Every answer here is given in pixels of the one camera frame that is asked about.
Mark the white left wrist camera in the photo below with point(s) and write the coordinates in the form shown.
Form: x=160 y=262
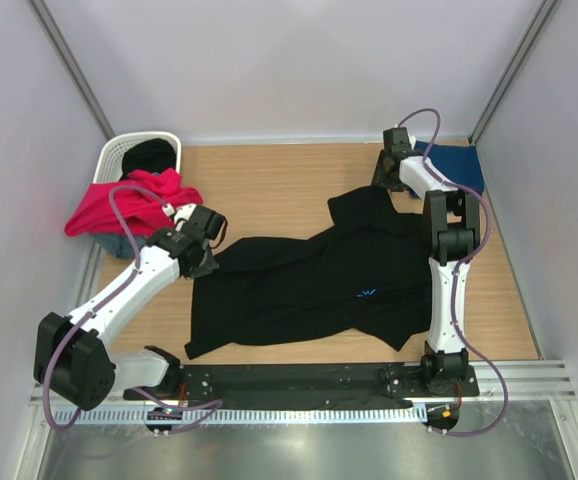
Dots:
x=181 y=214

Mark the grey-blue garment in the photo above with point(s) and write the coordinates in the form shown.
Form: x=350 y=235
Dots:
x=116 y=245

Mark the left aluminium corner post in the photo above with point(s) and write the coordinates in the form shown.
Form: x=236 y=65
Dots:
x=62 y=48

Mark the folded blue t-shirt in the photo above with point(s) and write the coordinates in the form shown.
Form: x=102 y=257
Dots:
x=460 y=164

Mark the aluminium frame rail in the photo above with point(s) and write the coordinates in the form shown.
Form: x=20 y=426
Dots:
x=525 y=380

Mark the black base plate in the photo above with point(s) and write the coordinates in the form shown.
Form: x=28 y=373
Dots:
x=311 y=386

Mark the pink t-shirt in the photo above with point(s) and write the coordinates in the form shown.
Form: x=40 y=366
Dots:
x=142 y=212

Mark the black garment in basket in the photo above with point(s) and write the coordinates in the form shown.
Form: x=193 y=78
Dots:
x=152 y=156

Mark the white laundry basket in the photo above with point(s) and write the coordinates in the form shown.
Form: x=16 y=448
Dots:
x=108 y=168

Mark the white slotted cable duct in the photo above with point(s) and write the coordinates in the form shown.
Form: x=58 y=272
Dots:
x=147 y=414

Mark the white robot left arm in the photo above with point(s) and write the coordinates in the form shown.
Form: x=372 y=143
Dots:
x=72 y=357

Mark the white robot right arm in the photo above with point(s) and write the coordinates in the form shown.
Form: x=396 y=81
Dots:
x=451 y=233

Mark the right aluminium corner post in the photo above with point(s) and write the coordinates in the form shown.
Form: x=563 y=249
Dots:
x=532 y=34

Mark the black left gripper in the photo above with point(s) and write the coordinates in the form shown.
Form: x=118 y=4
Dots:
x=205 y=268

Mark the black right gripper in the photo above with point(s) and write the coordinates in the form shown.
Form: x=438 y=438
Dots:
x=379 y=179

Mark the aluminium corner post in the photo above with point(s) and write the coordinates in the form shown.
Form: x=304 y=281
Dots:
x=62 y=48
x=532 y=34

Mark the black t-shirt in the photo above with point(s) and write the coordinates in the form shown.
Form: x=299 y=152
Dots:
x=369 y=271

